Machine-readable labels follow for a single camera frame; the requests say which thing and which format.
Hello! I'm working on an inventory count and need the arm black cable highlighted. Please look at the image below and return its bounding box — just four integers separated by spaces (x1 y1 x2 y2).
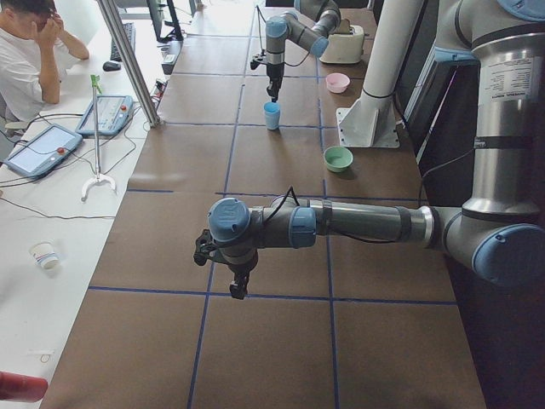
255 3 320 67
259 183 478 244

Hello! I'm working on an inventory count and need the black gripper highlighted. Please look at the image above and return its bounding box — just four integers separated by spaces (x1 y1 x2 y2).
229 260 257 299
267 63 283 102

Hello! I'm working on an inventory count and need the near blue teach pendant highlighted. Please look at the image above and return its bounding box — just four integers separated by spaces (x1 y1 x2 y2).
4 124 83 178

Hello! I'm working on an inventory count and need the black monitor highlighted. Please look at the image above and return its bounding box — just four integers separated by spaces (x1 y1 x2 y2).
146 0 183 43

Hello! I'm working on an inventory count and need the light blue cup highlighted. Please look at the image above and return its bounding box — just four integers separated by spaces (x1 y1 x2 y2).
264 112 280 130

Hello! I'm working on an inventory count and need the far blue teach pendant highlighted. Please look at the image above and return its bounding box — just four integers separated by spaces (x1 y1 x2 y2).
76 95 134 138

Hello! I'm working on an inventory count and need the red cylinder object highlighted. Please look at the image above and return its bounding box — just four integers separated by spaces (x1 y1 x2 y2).
1 372 49 403

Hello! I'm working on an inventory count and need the aluminium frame post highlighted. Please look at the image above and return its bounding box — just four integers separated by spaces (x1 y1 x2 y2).
97 0 161 128

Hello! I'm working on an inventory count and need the black computer mouse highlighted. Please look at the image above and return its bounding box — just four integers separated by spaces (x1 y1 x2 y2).
102 60 121 72

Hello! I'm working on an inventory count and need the cream toaster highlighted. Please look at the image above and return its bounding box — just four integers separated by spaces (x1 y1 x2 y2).
319 25 364 64

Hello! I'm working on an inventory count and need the toast slice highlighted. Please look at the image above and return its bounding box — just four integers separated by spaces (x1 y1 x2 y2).
336 19 352 35

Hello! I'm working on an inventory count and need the orange black connector strip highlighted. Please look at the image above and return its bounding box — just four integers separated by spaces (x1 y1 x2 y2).
151 79 168 100

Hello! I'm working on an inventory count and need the person in white shirt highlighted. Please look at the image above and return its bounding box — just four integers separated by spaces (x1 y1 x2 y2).
1 1 89 122

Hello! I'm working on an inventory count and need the blue teach pendant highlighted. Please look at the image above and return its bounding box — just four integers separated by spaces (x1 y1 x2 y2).
4 124 83 178
76 95 134 138

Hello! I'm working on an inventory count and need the black keyboard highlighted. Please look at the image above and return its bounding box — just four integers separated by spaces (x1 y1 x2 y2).
109 22 136 61

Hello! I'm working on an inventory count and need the grabber reacher stick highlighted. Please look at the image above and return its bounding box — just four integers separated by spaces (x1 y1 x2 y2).
81 74 117 202

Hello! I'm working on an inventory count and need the pink bowl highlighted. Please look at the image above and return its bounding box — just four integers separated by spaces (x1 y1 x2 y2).
325 72 351 94

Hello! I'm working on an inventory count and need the green bowl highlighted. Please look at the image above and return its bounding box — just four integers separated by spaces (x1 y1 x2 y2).
324 146 353 173

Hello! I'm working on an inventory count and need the paper cup on side table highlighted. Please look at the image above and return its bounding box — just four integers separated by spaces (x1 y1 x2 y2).
29 241 59 269

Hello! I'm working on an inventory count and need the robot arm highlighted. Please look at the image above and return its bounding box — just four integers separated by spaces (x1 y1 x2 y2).
265 1 341 102
193 1 544 299

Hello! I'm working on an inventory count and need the white camera pillar mount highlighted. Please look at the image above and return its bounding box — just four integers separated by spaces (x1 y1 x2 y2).
336 0 424 148

